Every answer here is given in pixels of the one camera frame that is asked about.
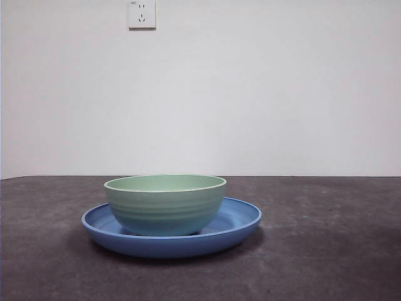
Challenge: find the green ribbed bowl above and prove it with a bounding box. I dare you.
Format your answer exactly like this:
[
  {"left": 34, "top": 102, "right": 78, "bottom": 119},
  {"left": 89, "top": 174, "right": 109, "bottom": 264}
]
[{"left": 103, "top": 174, "right": 227, "bottom": 236}]

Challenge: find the blue plate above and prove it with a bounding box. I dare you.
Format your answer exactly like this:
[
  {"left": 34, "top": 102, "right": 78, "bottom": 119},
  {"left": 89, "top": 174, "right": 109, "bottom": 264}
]
[{"left": 81, "top": 196, "right": 263, "bottom": 260}]

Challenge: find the white wall socket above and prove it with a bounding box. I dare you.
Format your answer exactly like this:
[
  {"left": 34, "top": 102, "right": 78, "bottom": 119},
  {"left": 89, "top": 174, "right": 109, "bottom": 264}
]
[{"left": 128, "top": 0, "right": 157, "bottom": 31}]

